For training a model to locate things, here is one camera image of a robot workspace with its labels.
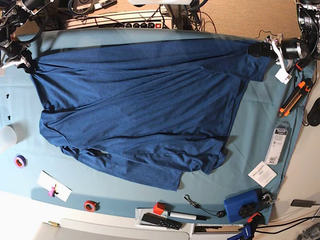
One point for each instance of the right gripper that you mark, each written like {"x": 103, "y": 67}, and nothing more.
{"x": 16, "y": 54}

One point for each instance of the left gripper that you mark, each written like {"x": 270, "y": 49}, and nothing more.
{"x": 291, "y": 50}

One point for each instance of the blue t-shirt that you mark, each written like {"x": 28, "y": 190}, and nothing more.
{"x": 146, "y": 112}

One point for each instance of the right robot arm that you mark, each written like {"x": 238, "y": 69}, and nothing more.
{"x": 16, "y": 14}

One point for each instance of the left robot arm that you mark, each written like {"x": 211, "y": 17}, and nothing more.
{"x": 308, "y": 17}

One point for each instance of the orange black clamp upper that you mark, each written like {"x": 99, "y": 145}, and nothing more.
{"x": 300, "y": 65}

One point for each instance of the orange black utility knife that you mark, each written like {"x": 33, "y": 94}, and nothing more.
{"x": 299, "y": 92}

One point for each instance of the translucent white plastic cup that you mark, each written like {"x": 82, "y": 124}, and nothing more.
{"x": 8, "y": 138}

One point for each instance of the black computer mouse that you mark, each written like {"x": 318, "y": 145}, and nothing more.
{"x": 313, "y": 117}

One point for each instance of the packaged blade box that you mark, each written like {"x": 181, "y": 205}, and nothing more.
{"x": 277, "y": 143}

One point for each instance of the purple tape roll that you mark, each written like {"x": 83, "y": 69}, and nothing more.
{"x": 20, "y": 161}

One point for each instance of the white power strip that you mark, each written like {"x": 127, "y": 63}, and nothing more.
{"x": 143, "y": 19}

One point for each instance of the white paper card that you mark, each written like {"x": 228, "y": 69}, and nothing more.
{"x": 46, "y": 181}

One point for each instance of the white leaflet card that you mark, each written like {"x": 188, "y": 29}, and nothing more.
{"x": 262, "y": 174}

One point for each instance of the pink small clip toy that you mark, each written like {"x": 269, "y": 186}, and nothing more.
{"x": 53, "y": 192}

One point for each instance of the light blue table cloth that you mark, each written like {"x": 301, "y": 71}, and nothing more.
{"x": 247, "y": 147}

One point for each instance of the metal carabiner clip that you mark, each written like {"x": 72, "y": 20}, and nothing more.
{"x": 268, "y": 198}

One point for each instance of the red tape roll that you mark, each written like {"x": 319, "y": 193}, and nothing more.
{"x": 91, "y": 206}

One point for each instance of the blue box with knob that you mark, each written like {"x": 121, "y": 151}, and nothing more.
{"x": 243, "y": 205}

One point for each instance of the brass small pin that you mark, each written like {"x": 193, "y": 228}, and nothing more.
{"x": 55, "y": 224}

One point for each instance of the black small device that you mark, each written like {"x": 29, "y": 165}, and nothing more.
{"x": 302, "y": 203}

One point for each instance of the blue orange clamp lower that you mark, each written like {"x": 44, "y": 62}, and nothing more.
{"x": 248, "y": 231}

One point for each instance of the white black marker pen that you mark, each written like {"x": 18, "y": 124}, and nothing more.
{"x": 187, "y": 216}

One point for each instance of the red cube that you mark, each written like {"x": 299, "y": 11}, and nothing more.
{"x": 158, "y": 208}

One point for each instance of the black remote control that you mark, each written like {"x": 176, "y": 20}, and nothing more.
{"x": 161, "y": 221}

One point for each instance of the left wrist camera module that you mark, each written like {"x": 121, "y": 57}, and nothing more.
{"x": 283, "y": 76}

